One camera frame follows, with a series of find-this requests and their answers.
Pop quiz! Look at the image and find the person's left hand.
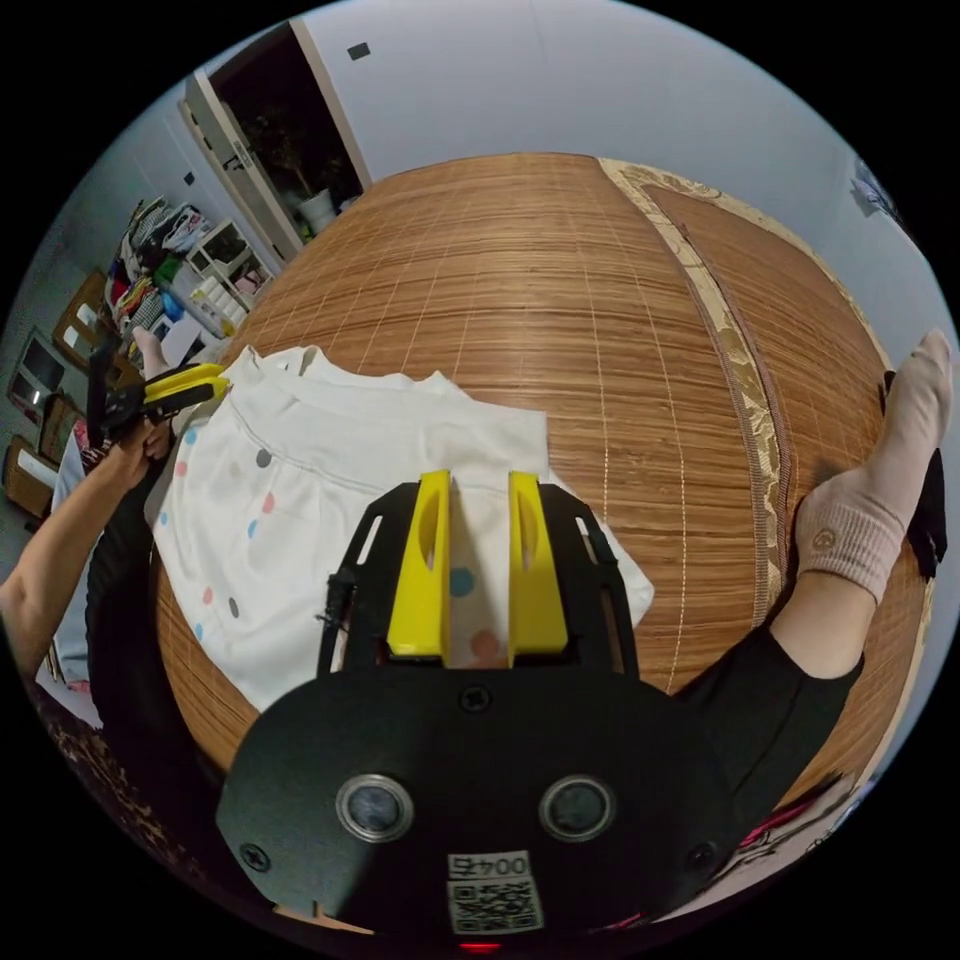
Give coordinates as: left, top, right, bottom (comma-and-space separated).
110, 418, 178, 490

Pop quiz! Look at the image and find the person's left forearm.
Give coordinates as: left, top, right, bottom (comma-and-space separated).
0, 449, 148, 680

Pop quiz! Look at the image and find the wooden cupboard with glass doors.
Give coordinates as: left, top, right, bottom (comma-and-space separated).
50, 268, 121, 370

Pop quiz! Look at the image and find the person's body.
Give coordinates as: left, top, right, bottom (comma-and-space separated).
29, 326, 958, 909

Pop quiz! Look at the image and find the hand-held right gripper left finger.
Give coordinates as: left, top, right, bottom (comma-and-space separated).
386, 469, 452, 663

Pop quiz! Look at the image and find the pile of clothes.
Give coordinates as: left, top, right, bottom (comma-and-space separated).
103, 196, 210, 339

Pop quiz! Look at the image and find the potted plant in white pot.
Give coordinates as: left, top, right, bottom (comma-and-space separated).
243, 104, 354, 235

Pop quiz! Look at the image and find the white shelf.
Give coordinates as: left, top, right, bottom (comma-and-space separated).
183, 217, 275, 339

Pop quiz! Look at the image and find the white dotted long sleeve shirt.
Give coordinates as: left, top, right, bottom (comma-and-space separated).
152, 344, 656, 714

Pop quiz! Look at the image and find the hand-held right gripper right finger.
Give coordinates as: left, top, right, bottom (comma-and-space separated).
508, 470, 570, 667

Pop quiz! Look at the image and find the bed with woven mat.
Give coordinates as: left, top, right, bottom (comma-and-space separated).
148, 152, 940, 815

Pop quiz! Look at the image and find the white door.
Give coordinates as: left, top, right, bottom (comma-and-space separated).
178, 68, 305, 260

